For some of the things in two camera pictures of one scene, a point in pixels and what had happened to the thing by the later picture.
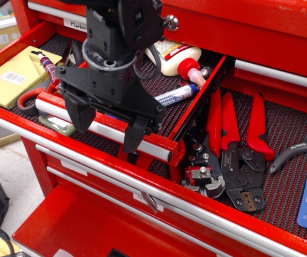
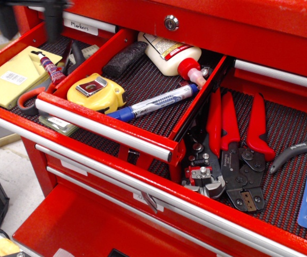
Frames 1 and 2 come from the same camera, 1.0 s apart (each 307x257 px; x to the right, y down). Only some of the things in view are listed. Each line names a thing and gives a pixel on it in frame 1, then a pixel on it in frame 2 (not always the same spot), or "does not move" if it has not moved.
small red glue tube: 50,68 does not move
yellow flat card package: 9,81 does not move
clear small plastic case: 59,126 does not move
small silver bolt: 204,72 does not move
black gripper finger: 134,134 -> 53,9
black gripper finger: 82,113 -> 4,10
